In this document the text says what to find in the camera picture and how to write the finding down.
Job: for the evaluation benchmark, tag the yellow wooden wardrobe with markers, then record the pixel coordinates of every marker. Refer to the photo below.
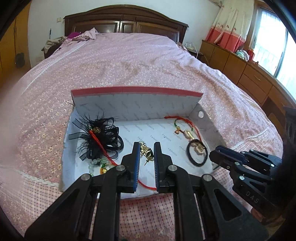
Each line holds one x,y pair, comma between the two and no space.
14,41

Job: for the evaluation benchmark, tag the red white curtain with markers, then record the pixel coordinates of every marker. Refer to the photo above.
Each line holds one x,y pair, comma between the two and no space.
231,26

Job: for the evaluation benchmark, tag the black feather hair accessory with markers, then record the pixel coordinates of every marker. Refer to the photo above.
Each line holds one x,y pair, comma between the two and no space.
100,138

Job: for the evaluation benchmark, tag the pink floral bedspread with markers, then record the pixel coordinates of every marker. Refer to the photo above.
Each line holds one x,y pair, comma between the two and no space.
35,113

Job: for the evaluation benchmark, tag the gold brooch ornament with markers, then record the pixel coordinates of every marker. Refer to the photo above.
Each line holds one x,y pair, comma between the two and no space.
146,152

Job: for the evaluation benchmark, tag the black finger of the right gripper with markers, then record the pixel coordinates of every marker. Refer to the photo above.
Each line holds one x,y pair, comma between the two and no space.
226,157

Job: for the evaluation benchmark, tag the dark wooden headboard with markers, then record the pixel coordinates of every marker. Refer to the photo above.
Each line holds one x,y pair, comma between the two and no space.
125,18

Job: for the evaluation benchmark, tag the black bag on wardrobe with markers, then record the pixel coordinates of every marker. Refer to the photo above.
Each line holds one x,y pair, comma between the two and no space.
20,60

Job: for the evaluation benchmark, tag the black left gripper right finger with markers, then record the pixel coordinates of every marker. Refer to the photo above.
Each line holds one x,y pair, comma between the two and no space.
203,208

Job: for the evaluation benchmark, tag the red cardboard box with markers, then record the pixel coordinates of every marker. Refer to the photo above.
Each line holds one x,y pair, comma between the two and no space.
171,117

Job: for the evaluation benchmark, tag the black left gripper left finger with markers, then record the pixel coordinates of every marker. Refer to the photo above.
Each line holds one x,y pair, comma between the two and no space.
89,208

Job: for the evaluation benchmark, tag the pile of clothes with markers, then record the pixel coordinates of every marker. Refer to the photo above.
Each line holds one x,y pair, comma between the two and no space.
52,42

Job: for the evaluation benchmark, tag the wooden low cabinet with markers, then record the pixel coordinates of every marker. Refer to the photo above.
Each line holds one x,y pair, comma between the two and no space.
250,77

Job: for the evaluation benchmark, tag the pink pillow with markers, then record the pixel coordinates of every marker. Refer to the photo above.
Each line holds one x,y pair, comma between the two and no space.
87,35

